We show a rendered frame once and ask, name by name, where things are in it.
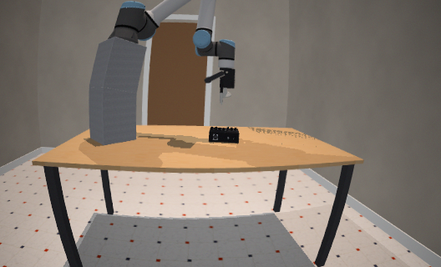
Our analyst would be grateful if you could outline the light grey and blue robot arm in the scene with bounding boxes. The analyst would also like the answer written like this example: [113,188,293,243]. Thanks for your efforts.
[108,0,235,83]

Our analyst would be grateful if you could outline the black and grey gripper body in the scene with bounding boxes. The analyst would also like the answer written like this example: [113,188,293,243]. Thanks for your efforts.
[220,68,235,88]

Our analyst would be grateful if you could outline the black lighting desk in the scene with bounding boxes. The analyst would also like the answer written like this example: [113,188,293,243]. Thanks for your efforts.
[209,127,239,144]

